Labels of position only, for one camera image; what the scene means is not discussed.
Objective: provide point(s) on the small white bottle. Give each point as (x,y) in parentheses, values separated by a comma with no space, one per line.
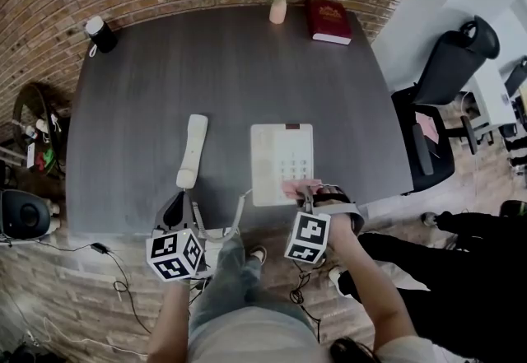
(31,131)

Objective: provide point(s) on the person's right forearm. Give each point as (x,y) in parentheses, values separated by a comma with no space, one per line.
(362,279)

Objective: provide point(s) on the pink cloth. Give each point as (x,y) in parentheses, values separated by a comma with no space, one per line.
(294,188)

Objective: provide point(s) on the person's grey shirt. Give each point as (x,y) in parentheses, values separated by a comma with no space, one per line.
(255,336)

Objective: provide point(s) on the white desk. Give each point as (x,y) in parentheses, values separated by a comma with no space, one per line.
(490,98)

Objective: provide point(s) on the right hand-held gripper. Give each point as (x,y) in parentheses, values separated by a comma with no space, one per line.
(306,234)

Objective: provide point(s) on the white telephone handset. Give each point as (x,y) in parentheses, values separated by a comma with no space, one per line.
(193,147)

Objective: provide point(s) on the black cylinder white lid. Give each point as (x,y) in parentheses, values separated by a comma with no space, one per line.
(103,34)

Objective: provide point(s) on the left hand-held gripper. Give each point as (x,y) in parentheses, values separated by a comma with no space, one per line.
(175,256)

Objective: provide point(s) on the black office chair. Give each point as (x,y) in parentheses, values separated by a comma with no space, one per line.
(516,77)
(449,65)

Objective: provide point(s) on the white charger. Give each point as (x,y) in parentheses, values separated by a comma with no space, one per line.
(41,124)

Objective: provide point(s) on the person's blue jeans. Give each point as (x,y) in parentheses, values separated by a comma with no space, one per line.
(230,279)

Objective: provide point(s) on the person's left shoe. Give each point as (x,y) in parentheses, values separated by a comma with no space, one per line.
(258,254)

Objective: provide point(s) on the pink paper sheet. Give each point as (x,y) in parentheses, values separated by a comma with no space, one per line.
(426,127)

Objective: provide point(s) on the dark red book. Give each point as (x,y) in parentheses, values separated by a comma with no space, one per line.
(329,21)

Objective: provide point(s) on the person's left forearm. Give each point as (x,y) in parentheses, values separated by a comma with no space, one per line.
(169,320)

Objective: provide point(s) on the black and white speaker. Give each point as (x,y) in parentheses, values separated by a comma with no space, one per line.
(24,213)

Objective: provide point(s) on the wicker chair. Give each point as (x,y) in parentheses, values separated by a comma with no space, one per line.
(16,114)

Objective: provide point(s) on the green object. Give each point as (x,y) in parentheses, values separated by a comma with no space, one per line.
(49,154)

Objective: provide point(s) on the white smartphone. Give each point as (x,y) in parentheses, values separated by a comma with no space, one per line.
(31,155)

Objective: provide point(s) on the white telephone base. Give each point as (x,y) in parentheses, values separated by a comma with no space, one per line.
(267,147)

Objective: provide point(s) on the dark red object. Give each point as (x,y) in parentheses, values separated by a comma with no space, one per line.
(40,160)

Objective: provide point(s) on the pink vase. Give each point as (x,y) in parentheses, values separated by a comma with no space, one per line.
(278,10)

